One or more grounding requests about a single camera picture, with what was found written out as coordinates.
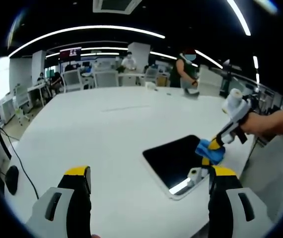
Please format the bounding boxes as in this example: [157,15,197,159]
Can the black floor stand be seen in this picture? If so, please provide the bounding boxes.
[220,59,233,98]

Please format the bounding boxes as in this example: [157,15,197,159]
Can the long curved ceiling light strip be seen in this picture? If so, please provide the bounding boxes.
[8,24,166,58]

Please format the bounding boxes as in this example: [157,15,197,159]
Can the short ceiling light strip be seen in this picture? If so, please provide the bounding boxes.
[195,49,224,70]
[226,0,252,36]

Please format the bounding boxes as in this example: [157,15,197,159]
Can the black cable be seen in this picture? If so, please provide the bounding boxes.
[0,127,40,200]

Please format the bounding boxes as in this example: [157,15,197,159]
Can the red wall screen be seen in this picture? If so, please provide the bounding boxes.
[59,47,82,61]

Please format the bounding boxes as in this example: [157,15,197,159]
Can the white office desk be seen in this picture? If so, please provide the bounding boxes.
[27,82,51,108]

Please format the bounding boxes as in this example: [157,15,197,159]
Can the white square column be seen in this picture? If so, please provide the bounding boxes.
[128,42,152,74]

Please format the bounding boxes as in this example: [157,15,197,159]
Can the white mesh office chair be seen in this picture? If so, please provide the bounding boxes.
[93,70,119,88]
[62,69,84,92]
[144,67,158,83]

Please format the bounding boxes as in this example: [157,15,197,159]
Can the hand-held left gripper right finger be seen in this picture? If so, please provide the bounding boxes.
[208,165,275,238]

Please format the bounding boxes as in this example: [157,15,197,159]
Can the white swivel chair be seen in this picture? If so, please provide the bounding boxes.
[14,85,32,126]

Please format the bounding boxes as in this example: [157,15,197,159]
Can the person's right hand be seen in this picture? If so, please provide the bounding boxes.
[240,111,264,136]

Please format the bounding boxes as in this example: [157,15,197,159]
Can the dark grey object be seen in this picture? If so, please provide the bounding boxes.
[182,81,201,98]

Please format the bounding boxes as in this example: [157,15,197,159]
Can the ceiling air conditioner vent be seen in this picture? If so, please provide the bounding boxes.
[92,0,142,13]

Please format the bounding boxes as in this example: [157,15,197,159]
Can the low white cabinet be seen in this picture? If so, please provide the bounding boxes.
[1,100,16,123]

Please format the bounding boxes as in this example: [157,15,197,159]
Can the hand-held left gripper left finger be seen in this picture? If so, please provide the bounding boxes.
[26,165,93,238]

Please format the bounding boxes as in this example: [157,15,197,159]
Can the blue cleaning cloth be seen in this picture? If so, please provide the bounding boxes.
[195,138,226,166]

